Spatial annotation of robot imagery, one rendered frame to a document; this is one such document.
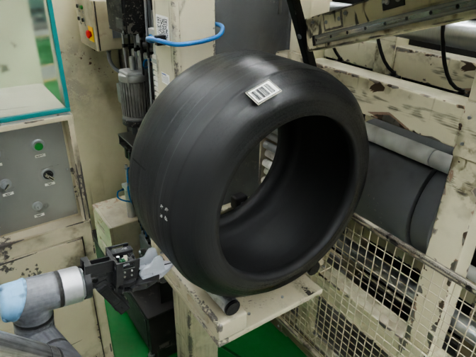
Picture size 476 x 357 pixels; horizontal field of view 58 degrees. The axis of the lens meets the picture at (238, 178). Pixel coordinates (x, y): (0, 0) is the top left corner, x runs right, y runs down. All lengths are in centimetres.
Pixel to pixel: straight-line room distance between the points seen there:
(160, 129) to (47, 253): 75
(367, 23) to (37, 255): 119
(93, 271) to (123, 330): 143
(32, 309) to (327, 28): 99
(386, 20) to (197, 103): 51
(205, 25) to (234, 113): 43
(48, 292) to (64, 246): 62
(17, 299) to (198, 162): 42
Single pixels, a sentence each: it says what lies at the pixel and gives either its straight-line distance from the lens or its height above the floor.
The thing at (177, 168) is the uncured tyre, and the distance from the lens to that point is 85.
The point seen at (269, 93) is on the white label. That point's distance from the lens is 86.
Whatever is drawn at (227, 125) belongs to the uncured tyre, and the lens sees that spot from 84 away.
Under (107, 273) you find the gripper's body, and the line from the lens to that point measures 98.
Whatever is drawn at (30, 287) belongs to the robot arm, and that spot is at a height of 112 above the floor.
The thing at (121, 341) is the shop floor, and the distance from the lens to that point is 233.
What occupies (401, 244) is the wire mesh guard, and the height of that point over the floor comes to 100.
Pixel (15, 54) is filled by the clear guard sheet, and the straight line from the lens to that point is 133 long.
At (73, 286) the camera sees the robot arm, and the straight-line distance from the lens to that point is 95.
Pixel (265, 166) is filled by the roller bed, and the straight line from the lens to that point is 162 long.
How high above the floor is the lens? 170
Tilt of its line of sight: 28 degrees down
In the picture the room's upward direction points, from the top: 1 degrees clockwise
